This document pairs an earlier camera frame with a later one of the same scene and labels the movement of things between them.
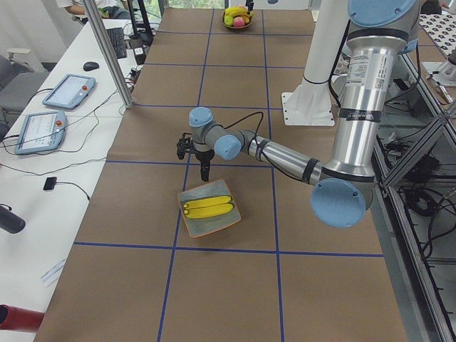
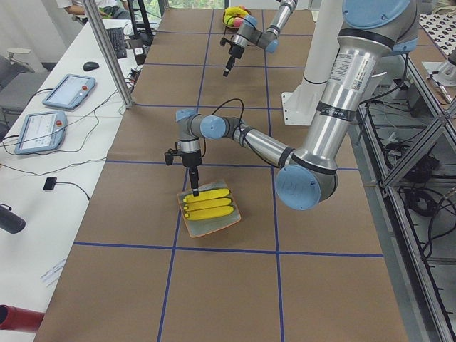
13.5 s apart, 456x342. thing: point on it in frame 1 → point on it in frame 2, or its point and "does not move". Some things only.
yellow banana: (232, 11) → (205, 195)
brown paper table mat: (162, 256) does not move
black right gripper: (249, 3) → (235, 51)
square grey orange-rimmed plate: (198, 226) does not move
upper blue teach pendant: (69, 91) does not move
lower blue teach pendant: (41, 131) does not move
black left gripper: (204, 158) → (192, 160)
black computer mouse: (90, 65) does not move
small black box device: (50, 183) does not move
